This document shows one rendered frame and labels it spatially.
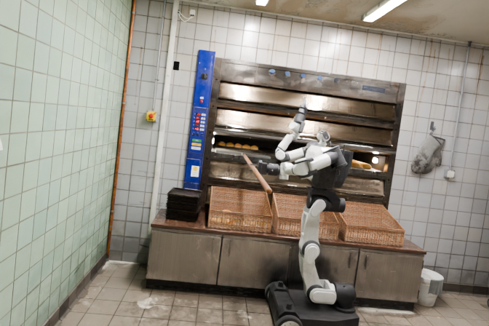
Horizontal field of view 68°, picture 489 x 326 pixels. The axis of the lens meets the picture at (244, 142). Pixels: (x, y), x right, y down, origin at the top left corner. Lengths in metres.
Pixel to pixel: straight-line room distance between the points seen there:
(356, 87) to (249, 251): 1.91
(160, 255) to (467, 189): 3.15
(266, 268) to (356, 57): 2.20
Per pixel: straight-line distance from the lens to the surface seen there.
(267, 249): 3.25
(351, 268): 3.49
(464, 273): 4.69
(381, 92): 3.94
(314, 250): 2.86
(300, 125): 3.03
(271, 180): 3.64
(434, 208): 4.31
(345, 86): 3.81
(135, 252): 3.89
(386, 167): 4.00
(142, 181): 3.69
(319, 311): 3.06
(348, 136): 3.79
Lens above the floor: 1.52
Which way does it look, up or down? 3 degrees down
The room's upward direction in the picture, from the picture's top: 7 degrees clockwise
